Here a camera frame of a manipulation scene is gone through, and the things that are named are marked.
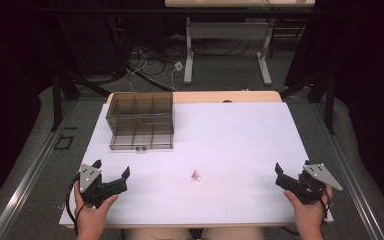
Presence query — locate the clear brown drawer organizer box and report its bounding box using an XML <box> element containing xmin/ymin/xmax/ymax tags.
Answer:
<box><xmin>105</xmin><ymin>91</ymin><xmax>176</xmax><ymax>152</ymax></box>

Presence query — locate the white floor cable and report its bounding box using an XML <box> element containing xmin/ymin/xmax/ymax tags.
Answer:
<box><xmin>125</xmin><ymin>64</ymin><xmax>178</xmax><ymax>93</ymax></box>

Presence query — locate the metal floor rail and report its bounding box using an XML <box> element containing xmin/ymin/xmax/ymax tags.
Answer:
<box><xmin>0</xmin><ymin>101</ymin><xmax>78</xmax><ymax>240</ymax></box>
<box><xmin>311</xmin><ymin>103</ymin><xmax>384</xmax><ymax>240</ymax></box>

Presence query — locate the person's left hand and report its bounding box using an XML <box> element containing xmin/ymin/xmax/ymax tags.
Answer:
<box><xmin>73</xmin><ymin>181</ymin><xmax>120</xmax><ymax>234</ymax></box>

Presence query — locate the white metal desk frame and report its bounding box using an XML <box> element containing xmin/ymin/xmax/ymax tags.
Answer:
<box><xmin>183</xmin><ymin>16</ymin><xmax>274</xmax><ymax>87</ymax></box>

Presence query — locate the black metal stand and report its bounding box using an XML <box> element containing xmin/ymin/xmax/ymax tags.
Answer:
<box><xmin>50</xmin><ymin>71</ymin><xmax>112</xmax><ymax>133</ymax></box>
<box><xmin>279</xmin><ymin>71</ymin><xmax>336</xmax><ymax>135</ymax></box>

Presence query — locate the white table cover board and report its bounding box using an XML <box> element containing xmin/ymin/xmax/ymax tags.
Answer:
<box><xmin>59</xmin><ymin>101</ymin><xmax>334</xmax><ymax>226</ymax></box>

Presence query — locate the dark curtain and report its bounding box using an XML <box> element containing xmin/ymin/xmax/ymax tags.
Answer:
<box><xmin>0</xmin><ymin>0</ymin><xmax>61</xmax><ymax>221</ymax></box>
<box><xmin>284</xmin><ymin>0</ymin><xmax>384</xmax><ymax>216</ymax></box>

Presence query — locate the light desk top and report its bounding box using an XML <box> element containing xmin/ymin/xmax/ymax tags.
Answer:
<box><xmin>164</xmin><ymin>0</ymin><xmax>316</xmax><ymax>9</ymax></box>

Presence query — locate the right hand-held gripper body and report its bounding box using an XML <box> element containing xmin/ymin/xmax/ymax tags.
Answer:
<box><xmin>295</xmin><ymin>162</ymin><xmax>344</xmax><ymax>205</ymax></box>

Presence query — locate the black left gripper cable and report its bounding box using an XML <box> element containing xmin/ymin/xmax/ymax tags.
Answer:
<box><xmin>65</xmin><ymin>178</ymin><xmax>83</xmax><ymax>236</ymax></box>

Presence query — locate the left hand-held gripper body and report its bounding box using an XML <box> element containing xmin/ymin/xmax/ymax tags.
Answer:
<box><xmin>78</xmin><ymin>163</ymin><xmax>118</xmax><ymax>209</ymax></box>

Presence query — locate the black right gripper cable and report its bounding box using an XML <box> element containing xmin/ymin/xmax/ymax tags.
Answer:
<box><xmin>318</xmin><ymin>188</ymin><xmax>333</xmax><ymax>219</ymax></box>

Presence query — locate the person's right leg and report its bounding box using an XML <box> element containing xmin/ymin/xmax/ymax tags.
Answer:
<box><xmin>201</xmin><ymin>227</ymin><xmax>265</xmax><ymax>240</ymax></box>

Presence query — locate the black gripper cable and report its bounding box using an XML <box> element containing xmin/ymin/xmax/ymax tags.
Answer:
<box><xmin>318</xmin><ymin>188</ymin><xmax>333</xmax><ymax>219</ymax></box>
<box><xmin>65</xmin><ymin>178</ymin><xmax>83</xmax><ymax>236</ymax></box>

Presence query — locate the person's right hand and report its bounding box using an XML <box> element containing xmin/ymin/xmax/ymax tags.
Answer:
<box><xmin>283</xmin><ymin>184</ymin><xmax>334</xmax><ymax>234</ymax></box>

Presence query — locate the person's left leg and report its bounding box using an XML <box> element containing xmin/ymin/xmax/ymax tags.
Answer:
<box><xmin>125</xmin><ymin>227</ymin><xmax>194</xmax><ymax>240</ymax></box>

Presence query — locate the black floor cable bundle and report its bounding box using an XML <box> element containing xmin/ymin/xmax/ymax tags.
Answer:
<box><xmin>126</xmin><ymin>36</ymin><xmax>188</xmax><ymax>78</ymax></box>

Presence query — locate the person's leg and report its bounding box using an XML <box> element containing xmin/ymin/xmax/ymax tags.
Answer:
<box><xmin>201</xmin><ymin>227</ymin><xmax>265</xmax><ymax>240</ymax></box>
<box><xmin>125</xmin><ymin>227</ymin><xmax>194</xmax><ymax>240</ymax></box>

